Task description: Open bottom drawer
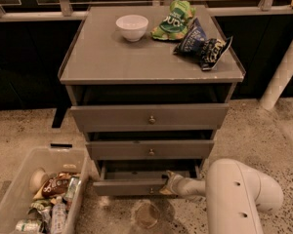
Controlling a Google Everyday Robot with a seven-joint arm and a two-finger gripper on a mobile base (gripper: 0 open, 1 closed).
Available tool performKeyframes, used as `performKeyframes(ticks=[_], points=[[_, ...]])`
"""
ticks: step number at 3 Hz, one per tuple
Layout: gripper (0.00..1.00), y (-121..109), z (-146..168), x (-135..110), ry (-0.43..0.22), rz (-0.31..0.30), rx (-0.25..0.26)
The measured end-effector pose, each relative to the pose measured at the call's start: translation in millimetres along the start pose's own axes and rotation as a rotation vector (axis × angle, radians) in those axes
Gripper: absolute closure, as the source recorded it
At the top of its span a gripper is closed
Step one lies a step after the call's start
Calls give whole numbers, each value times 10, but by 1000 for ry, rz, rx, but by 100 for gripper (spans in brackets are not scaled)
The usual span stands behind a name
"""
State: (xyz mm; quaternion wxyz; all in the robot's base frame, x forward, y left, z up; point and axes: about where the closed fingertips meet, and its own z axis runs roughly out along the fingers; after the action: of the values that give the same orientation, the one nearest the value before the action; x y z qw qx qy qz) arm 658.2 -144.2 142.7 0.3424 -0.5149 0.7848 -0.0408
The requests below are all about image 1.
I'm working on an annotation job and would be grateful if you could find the black chip bag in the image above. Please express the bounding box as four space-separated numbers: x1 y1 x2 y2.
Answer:
198 37 232 71

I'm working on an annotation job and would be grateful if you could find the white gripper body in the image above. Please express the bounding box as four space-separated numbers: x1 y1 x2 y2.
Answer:
167 175 188 197

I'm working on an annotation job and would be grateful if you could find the green chip bag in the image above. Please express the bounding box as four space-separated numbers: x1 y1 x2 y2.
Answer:
150 0 195 41

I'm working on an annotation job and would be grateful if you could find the grey bottom drawer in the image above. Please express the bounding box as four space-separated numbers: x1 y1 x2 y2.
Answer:
94 161 200 196

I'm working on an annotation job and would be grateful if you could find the small plastic bottle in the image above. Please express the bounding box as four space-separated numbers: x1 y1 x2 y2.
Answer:
51 196 66 234

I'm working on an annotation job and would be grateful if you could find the beige round cup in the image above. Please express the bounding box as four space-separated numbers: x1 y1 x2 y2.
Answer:
29 168 49 193

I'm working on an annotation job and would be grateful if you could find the grey three-drawer cabinet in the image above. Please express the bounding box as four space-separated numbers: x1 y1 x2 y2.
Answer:
57 5 246 180

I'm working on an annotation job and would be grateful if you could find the grey top drawer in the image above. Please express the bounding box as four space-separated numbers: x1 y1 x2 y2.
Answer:
71 103 229 133

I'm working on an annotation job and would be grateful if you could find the metal railing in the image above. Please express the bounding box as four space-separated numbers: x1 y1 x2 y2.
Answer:
0 0 293 23

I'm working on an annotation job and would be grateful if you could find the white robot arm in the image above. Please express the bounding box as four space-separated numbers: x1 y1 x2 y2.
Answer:
160 159 284 234

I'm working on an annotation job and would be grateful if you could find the blue chip bag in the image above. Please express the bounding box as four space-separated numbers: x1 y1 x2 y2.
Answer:
174 19 207 55

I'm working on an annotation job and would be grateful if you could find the grey middle drawer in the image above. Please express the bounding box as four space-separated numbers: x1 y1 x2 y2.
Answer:
86 140 214 160

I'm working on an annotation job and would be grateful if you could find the green snack packet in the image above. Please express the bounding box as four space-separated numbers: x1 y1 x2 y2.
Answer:
27 199 52 215

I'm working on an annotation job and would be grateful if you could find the white diagonal pillar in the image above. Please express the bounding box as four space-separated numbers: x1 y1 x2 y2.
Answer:
260 39 293 110

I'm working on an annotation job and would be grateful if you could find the tall drink can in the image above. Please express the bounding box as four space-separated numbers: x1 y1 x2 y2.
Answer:
63 176 80 202

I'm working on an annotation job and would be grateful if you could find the silver green can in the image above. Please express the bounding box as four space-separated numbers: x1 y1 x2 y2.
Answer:
15 219 42 232

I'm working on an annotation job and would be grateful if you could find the grey drawer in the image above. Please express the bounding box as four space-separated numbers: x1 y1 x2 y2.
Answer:
71 103 229 133
86 140 214 160
94 161 200 196

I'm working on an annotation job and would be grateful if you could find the white bowl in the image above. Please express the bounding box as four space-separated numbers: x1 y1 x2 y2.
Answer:
115 15 148 42

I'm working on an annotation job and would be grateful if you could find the round floor plate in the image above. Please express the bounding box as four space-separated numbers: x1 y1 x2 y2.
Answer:
132 201 160 229

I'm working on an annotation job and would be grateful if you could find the brown snack bag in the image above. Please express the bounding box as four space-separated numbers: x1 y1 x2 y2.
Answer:
41 175 70 198

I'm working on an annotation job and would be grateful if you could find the clear plastic bin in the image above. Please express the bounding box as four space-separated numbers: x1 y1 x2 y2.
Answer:
0 147 89 234

